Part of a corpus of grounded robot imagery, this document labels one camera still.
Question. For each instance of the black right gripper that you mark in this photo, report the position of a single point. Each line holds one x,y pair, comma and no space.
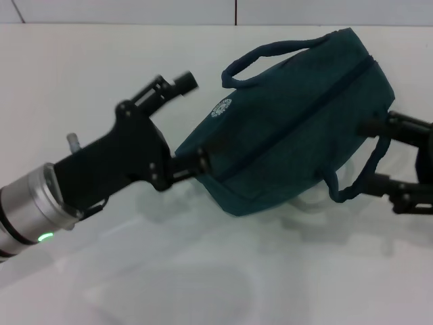
426,155

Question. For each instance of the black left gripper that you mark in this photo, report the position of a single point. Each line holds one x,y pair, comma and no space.
115,162

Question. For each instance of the dark teal fabric lunch bag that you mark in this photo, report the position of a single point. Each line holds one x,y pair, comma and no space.
287,128

